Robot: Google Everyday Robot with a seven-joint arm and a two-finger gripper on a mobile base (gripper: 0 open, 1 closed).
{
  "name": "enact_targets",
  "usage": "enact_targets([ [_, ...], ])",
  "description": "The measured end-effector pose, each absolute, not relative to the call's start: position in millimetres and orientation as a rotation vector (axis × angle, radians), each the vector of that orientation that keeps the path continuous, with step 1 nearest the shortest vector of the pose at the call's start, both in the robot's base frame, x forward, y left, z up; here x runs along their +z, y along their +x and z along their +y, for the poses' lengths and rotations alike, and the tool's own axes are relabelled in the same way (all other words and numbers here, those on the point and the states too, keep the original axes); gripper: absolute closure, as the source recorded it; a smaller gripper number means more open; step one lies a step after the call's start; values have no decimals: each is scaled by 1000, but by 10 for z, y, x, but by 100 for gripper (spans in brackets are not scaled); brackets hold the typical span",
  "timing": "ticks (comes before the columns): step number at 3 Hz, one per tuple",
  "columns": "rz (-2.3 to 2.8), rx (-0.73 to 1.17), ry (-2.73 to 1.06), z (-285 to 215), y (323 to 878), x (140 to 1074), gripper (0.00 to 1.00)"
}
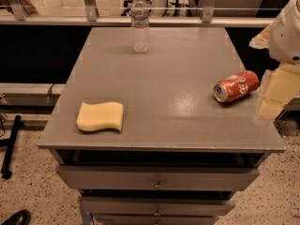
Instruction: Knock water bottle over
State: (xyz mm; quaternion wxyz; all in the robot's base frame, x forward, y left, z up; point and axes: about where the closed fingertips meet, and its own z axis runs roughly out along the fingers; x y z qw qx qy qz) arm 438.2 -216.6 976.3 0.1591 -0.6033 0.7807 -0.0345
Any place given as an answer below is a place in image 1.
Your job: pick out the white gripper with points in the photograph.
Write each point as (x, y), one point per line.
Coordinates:
(286, 37)

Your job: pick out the clear plastic water bottle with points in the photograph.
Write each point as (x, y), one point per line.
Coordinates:
(139, 14)

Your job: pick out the red soda can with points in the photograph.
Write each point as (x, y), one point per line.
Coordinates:
(236, 86)

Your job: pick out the yellow sponge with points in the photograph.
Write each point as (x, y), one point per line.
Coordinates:
(94, 117)

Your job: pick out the grey middle drawer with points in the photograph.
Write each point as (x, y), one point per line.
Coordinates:
(155, 207)

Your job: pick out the grey drawer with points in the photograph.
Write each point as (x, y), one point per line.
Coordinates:
(155, 178)
(147, 220)
(155, 207)

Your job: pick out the grey top drawer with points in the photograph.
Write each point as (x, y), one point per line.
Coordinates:
(155, 178)

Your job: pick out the grey bottom drawer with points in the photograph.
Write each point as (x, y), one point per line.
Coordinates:
(147, 220)

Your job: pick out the black metal stand leg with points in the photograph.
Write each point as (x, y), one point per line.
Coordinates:
(8, 144)

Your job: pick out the black shoe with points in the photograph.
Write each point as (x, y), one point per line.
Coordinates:
(22, 217)

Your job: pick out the metal railing frame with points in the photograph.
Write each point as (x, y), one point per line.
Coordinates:
(98, 12)

